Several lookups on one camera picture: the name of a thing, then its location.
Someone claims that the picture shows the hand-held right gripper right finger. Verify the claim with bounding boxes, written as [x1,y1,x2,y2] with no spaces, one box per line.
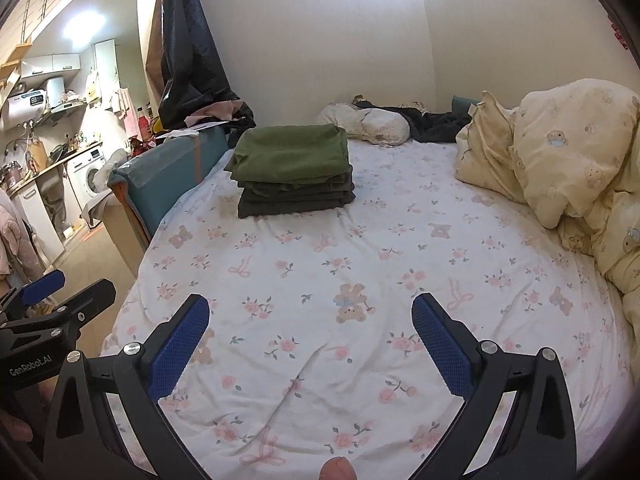
[410,292,581,480]

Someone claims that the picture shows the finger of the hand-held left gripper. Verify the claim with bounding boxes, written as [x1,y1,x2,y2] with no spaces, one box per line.
[50,277,117,332]
[17,269,66,307]

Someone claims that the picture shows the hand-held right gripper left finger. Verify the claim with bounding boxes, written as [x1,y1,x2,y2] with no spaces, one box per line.
[42,293,212,480]

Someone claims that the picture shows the green pants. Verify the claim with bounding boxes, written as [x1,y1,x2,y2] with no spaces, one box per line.
[224,124,349,188]

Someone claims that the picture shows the dark grey folded pants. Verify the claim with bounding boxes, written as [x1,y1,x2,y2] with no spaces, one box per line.
[237,187,357,220]

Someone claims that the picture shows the dark olive folded pants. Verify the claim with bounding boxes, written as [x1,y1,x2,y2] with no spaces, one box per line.
[239,172,353,201]

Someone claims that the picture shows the person's left hand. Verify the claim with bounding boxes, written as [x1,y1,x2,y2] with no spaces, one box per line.
[0,381,56,445]

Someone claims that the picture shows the person's right hand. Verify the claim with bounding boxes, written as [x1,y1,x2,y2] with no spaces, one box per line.
[320,457,359,480]

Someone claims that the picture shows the pink jacket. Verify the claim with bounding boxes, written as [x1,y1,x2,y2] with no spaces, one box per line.
[0,190,44,282]

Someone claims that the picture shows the white base cabinet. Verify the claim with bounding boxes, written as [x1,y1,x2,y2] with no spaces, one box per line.
[10,180,67,266]

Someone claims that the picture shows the grey hanging cloth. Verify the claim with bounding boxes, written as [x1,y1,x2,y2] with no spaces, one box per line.
[82,192,122,229]

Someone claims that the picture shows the white washing machine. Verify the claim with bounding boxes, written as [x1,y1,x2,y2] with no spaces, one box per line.
[65,142,109,211]

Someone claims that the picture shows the bed with floral sheet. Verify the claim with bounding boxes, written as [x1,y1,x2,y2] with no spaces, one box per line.
[100,137,636,480]

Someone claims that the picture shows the teal bed end board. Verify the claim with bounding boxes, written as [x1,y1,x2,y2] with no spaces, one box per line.
[107,127,229,243]

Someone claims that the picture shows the white water heater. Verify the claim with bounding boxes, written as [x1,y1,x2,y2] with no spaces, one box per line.
[0,76,67,132]

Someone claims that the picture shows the pink hanging towel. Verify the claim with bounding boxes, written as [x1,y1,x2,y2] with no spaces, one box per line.
[112,87,139,134]

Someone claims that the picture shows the white paper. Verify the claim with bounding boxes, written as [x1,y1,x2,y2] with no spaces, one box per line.
[152,120,227,140]

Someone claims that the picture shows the black clothes heap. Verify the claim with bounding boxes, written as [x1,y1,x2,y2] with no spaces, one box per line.
[354,99,473,144]

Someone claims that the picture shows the cream bear print quilt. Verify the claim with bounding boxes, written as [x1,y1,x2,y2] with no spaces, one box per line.
[454,77,640,307]

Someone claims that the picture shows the pink cloth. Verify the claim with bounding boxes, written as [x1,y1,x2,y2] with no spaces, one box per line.
[184,100,246,127]

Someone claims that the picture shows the white floral pillow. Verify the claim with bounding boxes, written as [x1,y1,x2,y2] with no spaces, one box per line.
[316,102,412,147]

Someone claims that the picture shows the tall white cabinet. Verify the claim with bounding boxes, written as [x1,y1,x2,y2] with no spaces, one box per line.
[94,37,121,103]

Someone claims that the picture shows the brown cardboard sheet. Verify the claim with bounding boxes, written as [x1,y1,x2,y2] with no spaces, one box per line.
[144,0,168,93]

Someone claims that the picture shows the black hanging bag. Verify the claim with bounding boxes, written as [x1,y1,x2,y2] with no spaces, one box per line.
[157,0,258,133]

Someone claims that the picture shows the white wall cabinet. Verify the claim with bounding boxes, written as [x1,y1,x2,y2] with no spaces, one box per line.
[20,53,82,80]

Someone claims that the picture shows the red wall decoration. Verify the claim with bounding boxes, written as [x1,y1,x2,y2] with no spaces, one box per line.
[607,12,629,51]

